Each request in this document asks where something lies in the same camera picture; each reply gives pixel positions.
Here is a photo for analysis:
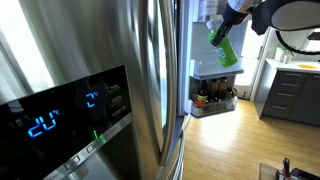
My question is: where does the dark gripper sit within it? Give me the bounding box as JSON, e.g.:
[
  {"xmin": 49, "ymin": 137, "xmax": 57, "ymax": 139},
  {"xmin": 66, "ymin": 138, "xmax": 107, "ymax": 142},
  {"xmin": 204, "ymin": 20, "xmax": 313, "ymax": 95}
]
[{"xmin": 210, "ymin": 0, "xmax": 254, "ymax": 48}]

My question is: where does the green plastic drink bottle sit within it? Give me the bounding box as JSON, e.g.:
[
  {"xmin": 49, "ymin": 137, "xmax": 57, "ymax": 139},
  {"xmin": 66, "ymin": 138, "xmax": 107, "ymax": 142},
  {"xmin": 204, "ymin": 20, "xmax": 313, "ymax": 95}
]
[{"xmin": 205, "ymin": 18, "xmax": 239, "ymax": 68}]

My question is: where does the open fridge door white liner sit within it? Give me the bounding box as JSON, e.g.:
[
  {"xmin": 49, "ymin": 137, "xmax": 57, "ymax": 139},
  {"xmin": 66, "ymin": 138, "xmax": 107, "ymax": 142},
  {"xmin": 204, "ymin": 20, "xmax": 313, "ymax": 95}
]
[{"xmin": 179, "ymin": 0, "xmax": 246, "ymax": 118}]

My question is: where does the frosted deep fridge door bin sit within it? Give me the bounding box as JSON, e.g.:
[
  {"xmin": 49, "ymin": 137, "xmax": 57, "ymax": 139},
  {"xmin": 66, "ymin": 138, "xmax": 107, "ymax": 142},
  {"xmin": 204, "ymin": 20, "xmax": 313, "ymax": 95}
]
[{"xmin": 189, "ymin": 58, "xmax": 245, "ymax": 81}]

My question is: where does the dark glass bottle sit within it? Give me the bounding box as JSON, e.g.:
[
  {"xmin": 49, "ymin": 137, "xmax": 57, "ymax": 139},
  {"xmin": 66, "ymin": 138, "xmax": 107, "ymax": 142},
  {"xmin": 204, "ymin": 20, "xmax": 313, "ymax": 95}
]
[{"xmin": 218, "ymin": 77, "xmax": 230, "ymax": 100}]

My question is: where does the dark bottle with yellow label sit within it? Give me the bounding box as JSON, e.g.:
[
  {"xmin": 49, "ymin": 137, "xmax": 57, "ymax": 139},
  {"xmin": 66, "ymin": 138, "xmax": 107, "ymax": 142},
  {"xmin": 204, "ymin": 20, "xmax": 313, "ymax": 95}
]
[{"xmin": 196, "ymin": 79, "xmax": 210, "ymax": 103}]

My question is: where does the clear shallow fridge door bin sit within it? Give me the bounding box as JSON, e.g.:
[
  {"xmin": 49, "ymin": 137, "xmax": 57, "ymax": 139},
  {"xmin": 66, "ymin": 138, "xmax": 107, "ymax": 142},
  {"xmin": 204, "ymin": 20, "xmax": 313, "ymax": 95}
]
[{"xmin": 190, "ymin": 95, "xmax": 240, "ymax": 119}]

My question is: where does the stainless fridge drawer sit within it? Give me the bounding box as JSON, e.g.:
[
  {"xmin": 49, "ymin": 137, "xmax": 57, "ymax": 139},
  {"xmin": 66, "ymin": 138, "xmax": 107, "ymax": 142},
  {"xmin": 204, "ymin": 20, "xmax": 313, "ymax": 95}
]
[{"xmin": 156, "ymin": 114, "xmax": 187, "ymax": 180}]

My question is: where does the stainless fridge door with dispenser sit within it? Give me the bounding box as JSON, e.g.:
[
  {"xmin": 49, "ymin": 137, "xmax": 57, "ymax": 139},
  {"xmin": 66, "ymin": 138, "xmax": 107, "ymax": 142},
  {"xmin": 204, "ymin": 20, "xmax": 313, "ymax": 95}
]
[{"xmin": 0, "ymin": 0, "xmax": 179, "ymax": 180}]

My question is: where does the black fridge display panel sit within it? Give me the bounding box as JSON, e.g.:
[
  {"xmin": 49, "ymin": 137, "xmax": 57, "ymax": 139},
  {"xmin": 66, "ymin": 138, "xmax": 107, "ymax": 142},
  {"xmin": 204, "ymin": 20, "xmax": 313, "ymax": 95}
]
[{"xmin": 0, "ymin": 64, "xmax": 133, "ymax": 180}]

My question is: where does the small white container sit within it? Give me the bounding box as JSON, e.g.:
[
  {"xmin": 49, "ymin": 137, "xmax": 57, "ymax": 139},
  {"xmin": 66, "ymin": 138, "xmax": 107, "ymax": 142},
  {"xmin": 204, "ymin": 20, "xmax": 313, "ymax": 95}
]
[{"xmin": 283, "ymin": 53, "xmax": 295, "ymax": 65}]

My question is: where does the white kitchen countertop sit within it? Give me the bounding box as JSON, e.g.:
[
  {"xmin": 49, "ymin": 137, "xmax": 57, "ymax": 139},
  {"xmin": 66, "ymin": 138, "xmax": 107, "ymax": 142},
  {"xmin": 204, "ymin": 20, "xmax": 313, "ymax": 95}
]
[{"xmin": 265, "ymin": 58, "xmax": 320, "ymax": 75}]

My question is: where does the yellow flat object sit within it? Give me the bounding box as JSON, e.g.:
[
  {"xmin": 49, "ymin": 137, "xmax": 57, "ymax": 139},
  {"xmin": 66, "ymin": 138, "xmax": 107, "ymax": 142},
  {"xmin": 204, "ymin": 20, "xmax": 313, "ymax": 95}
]
[{"xmin": 297, "ymin": 63, "xmax": 318, "ymax": 70}]

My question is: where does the grey kitchen drawer cabinet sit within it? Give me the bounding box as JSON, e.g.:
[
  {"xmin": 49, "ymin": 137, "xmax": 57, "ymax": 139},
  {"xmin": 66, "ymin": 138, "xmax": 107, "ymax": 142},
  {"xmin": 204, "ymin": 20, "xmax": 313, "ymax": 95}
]
[{"xmin": 254, "ymin": 69, "xmax": 320, "ymax": 127}]

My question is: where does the red black clamp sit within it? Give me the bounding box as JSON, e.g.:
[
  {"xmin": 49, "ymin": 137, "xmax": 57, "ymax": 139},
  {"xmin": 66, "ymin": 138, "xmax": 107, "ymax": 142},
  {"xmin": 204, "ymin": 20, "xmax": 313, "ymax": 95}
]
[{"xmin": 281, "ymin": 157, "xmax": 292, "ymax": 178}]

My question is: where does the black braided cable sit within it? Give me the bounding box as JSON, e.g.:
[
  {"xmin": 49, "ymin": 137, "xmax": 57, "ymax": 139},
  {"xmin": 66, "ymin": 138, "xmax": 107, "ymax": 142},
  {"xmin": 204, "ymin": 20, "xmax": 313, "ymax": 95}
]
[{"xmin": 274, "ymin": 29, "xmax": 320, "ymax": 56}]

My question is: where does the steel fridge door handle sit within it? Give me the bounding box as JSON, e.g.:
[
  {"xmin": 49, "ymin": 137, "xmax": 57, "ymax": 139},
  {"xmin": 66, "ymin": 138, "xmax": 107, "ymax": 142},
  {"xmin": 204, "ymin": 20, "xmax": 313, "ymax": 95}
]
[{"xmin": 139, "ymin": 0, "xmax": 179, "ymax": 167}]

